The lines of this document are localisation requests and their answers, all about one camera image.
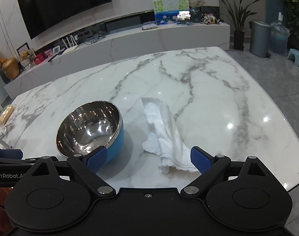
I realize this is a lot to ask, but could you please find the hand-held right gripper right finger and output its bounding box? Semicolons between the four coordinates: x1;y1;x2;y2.
180;146;275;198

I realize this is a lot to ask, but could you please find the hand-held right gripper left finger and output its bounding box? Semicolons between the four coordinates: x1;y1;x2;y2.
24;146;117;197

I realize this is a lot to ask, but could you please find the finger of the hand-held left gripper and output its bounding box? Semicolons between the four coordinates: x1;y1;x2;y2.
0;148;39;165

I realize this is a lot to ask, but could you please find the steel bowl with blue outside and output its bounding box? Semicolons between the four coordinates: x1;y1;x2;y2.
56;100;125;164

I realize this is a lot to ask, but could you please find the white cloth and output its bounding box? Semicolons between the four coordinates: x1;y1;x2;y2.
141;97;199;175

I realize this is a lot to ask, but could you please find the person's red-brown clothing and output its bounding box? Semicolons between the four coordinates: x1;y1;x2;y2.
0;187;15;236

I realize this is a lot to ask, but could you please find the bamboo mat in plastic packet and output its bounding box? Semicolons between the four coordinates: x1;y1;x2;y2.
0;104;16;128

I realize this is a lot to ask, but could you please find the gold vase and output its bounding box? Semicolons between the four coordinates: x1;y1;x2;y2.
2;57;20;80

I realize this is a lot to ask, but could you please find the brown teddy bear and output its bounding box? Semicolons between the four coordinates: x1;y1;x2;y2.
19;50;32;64

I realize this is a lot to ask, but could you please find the red box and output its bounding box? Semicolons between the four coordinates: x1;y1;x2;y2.
33;53;46;65

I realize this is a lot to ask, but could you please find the white router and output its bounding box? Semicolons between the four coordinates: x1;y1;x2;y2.
59;36;79;54

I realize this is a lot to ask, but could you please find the potted plant in black pot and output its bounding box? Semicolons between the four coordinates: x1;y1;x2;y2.
215;0;261;51

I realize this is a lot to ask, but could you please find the grey trash can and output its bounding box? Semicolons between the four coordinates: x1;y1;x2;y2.
249;20;272;57

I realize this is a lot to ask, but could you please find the black and white block toy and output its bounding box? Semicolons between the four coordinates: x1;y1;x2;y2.
201;13;220;25

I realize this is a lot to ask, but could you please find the small teal stool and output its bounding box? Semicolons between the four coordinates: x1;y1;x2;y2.
288;49;299;66

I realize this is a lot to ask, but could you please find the blue water jug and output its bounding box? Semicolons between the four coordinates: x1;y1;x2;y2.
270;21;291;55

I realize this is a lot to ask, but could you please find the blue glass jar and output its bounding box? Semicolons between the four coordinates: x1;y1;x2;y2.
189;6;202;23

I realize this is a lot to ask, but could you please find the lotus pond painting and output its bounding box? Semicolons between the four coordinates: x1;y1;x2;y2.
153;0;189;25

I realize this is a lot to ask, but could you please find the black flat television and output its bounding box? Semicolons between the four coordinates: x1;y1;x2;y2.
17;0;113;40

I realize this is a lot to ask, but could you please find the hanging green vine plant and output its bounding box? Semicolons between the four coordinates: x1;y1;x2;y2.
275;0;299;40

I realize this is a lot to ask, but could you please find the black picture frame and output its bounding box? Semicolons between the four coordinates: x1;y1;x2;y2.
16;42;29;60

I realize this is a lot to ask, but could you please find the small shiny picture frame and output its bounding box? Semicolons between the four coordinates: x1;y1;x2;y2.
177;10;191;21

